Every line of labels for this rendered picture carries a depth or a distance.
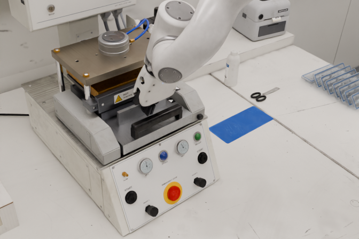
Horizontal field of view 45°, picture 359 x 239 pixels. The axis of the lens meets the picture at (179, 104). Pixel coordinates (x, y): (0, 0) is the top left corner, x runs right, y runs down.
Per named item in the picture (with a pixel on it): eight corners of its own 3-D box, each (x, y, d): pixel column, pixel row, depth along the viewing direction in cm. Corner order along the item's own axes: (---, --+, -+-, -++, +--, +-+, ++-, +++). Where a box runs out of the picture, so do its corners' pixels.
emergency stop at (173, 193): (167, 202, 115) (163, 189, 114) (179, 195, 117) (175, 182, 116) (171, 204, 113) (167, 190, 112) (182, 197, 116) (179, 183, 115)
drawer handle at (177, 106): (130, 136, 105) (130, 123, 103) (177, 114, 114) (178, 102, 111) (135, 140, 104) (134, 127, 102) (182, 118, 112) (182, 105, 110)
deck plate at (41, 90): (21, 86, 130) (20, 84, 130) (118, 54, 149) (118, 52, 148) (100, 170, 102) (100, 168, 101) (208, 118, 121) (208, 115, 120)
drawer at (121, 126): (66, 102, 123) (63, 79, 118) (130, 78, 135) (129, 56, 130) (123, 157, 105) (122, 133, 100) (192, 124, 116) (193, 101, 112)
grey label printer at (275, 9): (221, 22, 205) (225, -13, 195) (255, 15, 213) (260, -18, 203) (254, 44, 187) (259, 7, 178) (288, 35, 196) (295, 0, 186)
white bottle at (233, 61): (237, 81, 170) (242, 49, 161) (234, 88, 166) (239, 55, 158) (225, 79, 171) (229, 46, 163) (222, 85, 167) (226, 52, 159)
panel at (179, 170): (129, 232, 108) (109, 166, 103) (216, 181, 124) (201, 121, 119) (133, 235, 106) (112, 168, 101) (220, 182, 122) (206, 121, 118)
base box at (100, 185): (31, 130, 140) (23, 86, 130) (127, 93, 160) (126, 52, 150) (123, 238, 107) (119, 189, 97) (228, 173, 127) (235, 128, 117)
